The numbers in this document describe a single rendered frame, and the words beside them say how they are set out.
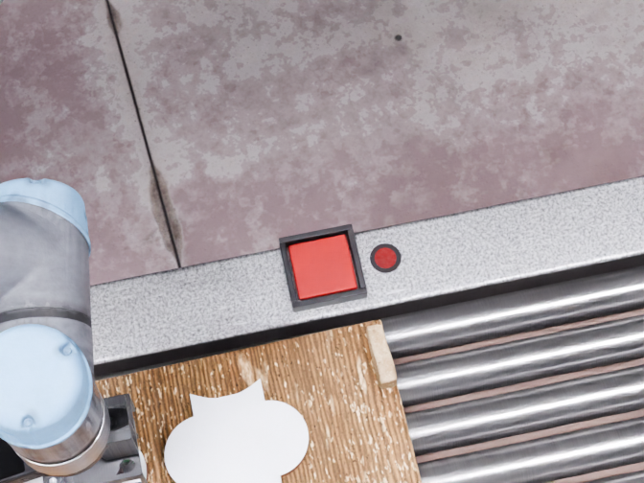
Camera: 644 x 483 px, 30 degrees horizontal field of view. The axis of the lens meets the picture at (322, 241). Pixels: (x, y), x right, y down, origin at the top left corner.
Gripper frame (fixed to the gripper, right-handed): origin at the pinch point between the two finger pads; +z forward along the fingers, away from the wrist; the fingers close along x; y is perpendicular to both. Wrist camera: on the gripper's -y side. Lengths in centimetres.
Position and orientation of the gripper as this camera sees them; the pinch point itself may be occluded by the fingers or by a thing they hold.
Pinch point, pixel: (74, 482)
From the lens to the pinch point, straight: 116.3
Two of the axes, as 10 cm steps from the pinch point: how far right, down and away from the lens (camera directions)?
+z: -0.4, 3.7, 9.3
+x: -2.1, -9.1, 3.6
